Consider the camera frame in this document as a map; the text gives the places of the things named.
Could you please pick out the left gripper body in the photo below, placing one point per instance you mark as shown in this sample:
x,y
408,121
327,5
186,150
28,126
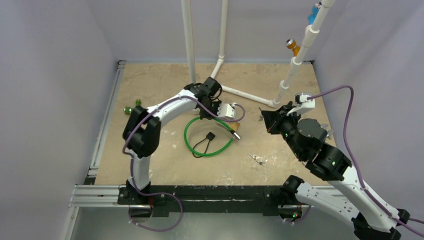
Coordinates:
x,y
212,107

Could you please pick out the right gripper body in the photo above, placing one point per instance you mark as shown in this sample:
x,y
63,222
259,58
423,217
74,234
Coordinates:
x,y
269,119

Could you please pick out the brass padlock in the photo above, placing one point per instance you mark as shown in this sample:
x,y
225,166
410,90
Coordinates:
x,y
228,126

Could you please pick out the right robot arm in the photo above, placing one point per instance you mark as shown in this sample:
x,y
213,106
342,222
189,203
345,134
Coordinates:
x,y
307,140

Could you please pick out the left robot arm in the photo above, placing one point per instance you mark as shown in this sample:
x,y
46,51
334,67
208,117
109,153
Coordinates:
x,y
142,132

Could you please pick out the adjustable wrench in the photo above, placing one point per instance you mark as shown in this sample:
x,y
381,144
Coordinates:
x,y
327,128

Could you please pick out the orange valve fitting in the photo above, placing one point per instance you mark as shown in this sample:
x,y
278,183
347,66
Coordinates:
x,y
292,45

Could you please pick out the green pipe fitting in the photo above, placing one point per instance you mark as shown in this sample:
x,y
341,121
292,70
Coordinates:
x,y
128,110

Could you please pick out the blue valve fitting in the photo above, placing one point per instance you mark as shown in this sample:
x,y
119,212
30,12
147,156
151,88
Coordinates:
x,y
314,12

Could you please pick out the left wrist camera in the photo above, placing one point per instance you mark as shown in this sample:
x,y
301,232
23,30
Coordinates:
x,y
227,112

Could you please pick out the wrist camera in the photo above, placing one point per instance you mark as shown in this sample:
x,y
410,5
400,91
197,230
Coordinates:
x,y
227,112
302,104

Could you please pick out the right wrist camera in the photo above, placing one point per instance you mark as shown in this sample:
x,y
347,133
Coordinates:
x,y
302,104

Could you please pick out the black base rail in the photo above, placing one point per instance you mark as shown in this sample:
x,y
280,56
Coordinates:
x,y
267,200

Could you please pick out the aluminium frame rail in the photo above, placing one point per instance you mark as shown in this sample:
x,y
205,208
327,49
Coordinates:
x,y
89,194

